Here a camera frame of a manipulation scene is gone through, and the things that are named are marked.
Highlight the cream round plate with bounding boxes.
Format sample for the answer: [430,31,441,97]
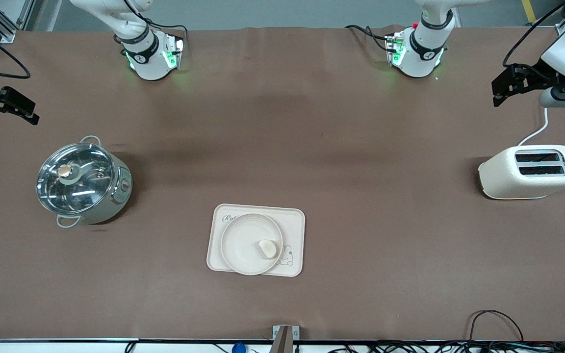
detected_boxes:
[220,213,284,276]

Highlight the white steamed bun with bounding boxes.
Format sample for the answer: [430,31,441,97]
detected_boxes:
[258,239,278,260]

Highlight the glass pot lid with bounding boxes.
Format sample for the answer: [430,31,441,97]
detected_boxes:
[36,143,117,215]

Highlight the cream two-slot toaster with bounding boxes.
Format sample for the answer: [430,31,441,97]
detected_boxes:
[477,144,565,201]

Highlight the silver electric cooking pot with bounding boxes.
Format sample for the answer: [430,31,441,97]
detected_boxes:
[36,135,133,229]

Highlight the cream rabbit print tray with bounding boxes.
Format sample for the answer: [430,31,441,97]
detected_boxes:
[206,203,306,278]

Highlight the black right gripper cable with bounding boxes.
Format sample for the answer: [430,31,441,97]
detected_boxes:
[0,22,32,80]

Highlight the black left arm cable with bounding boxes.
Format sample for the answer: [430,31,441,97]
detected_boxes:
[502,0,565,68]

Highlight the white toaster power cable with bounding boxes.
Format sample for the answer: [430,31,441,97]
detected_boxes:
[516,106,549,147]

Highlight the black left base cable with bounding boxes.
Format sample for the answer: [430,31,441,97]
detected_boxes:
[345,24,392,53]

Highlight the black base cable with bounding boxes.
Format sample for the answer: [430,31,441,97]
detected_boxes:
[123,0,189,51]
[345,24,392,53]

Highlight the black right base cable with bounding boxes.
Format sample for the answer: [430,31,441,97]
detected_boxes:
[123,0,189,51]

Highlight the black looped cable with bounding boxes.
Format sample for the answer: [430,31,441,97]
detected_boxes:
[468,309,525,344]

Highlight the black cable bundle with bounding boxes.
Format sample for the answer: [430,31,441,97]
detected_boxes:
[312,340,565,353]

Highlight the grey metal camera bracket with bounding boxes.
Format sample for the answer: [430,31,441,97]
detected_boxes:
[272,324,301,353]

